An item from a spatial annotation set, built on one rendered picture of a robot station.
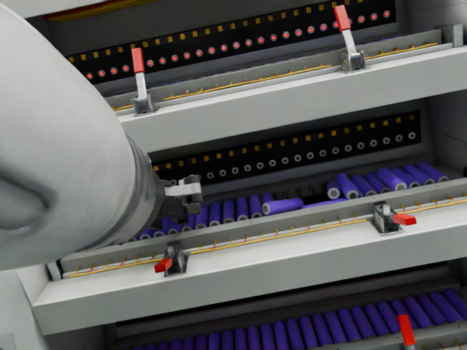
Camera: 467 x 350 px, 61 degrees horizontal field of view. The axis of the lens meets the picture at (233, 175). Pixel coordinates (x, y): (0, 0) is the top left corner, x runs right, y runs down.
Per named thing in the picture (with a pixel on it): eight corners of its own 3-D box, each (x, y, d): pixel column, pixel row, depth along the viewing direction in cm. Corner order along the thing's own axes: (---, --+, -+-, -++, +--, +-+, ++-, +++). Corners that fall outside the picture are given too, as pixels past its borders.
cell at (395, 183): (374, 171, 58) (392, 187, 52) (385, 164, 58) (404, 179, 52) (379, 180, 59) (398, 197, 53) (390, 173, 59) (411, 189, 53)
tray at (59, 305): (529, 245, 47) (534, 171, 44) (42, 336, 49) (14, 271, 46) (440, 186, 66) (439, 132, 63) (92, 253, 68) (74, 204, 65)
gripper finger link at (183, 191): (126, 182, 34) (184, 168, 33) (152, 189, 39) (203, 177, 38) (130, 210, 33) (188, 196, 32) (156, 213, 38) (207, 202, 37)
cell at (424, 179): (415, 173, 62) (436, 189, 56) (403, 176, 62) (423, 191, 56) (414, 163, 61) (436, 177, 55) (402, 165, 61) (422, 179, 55)
